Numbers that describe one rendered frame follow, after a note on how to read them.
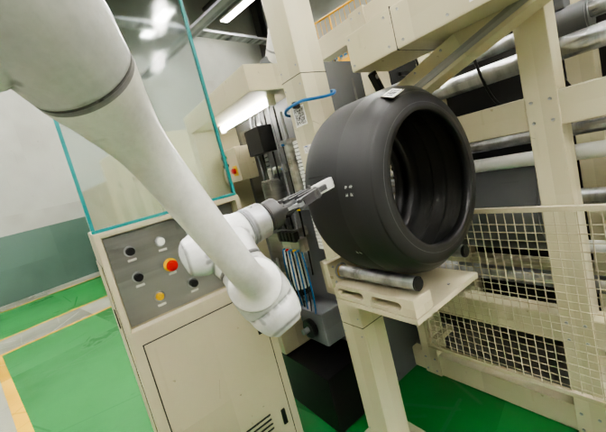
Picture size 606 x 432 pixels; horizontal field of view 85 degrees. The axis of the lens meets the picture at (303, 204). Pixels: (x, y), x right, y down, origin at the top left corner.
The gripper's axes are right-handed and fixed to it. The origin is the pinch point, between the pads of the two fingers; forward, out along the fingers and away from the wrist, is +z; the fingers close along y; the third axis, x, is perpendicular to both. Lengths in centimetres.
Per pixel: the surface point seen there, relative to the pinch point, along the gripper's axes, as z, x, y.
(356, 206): 2.6, 7.4, -7.4
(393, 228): 8.0, 16.7, -12.3
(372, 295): 8.2, 41.7, 5.8
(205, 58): 505, -358, 999
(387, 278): 11.6, 36.3, 0.2
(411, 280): 11.9, 36.0, -8.8
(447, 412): 41, 133, 23
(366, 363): 12, 83, 30
